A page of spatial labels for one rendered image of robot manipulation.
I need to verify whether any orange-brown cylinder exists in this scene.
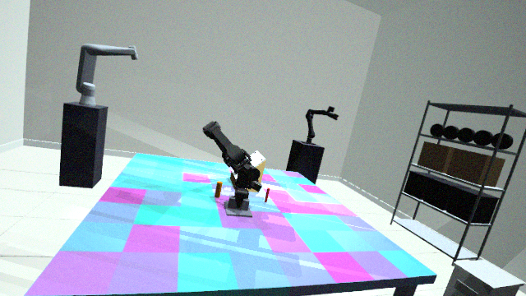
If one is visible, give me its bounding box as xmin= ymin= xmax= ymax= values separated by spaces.
xmin=215 ymin=182 xmax=223 ymax=198

